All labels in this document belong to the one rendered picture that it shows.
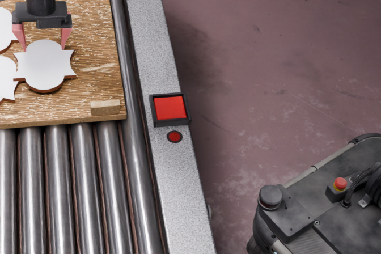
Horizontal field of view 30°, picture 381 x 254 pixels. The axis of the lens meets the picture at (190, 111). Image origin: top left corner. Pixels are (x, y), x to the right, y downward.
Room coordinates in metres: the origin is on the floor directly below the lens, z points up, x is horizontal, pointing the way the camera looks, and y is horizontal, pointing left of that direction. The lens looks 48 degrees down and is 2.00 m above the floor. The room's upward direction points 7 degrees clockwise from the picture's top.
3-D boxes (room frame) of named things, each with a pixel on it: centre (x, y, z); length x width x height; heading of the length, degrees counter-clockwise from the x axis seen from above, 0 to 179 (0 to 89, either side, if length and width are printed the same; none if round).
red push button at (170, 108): (0.96, 0.04, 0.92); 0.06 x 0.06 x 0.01; 15
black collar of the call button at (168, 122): (0.96, 0.04, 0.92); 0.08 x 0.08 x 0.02; 15
